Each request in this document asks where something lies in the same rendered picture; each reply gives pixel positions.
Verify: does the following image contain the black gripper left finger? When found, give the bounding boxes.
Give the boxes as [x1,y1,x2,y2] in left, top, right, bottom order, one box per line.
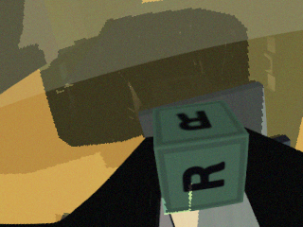
[0,136,160,227]

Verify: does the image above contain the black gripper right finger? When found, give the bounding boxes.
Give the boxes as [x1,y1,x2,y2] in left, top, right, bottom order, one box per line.
[245,128,303,227]

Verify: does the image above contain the green cube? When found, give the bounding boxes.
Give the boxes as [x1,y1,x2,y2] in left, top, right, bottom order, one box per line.
[152,99,249,215]

